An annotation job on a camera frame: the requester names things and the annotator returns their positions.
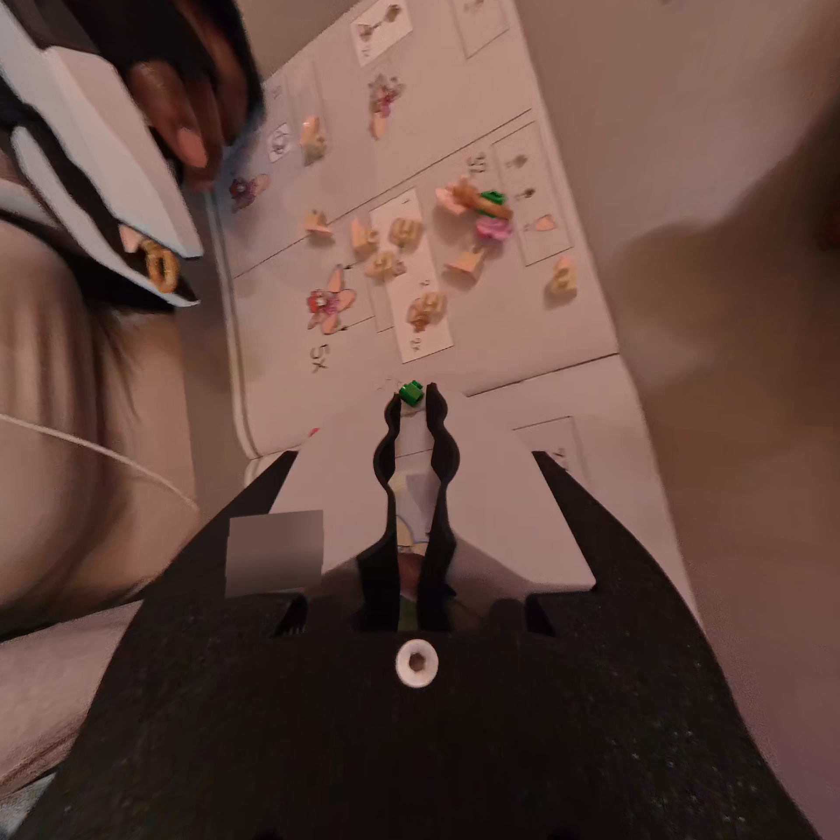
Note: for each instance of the person's left hand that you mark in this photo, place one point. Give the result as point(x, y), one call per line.
point(177, 111)

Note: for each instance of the small green brick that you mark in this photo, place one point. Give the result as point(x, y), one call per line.
point(492, 197)
point(410, 392)

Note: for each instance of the person's beige jacket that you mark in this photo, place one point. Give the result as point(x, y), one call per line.
point(65, 394)

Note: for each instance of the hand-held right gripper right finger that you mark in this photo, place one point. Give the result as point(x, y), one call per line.
point(512, 512)

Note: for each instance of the instruction booklet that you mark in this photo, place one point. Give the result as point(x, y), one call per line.
point(492, 315)

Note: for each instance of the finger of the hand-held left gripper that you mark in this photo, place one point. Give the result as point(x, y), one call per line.
point(79, 216)
point(111, 138)

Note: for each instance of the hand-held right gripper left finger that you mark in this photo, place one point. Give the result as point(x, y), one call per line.
point(348, 472)

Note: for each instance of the grey desk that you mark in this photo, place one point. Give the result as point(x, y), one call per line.
point(656, 98)

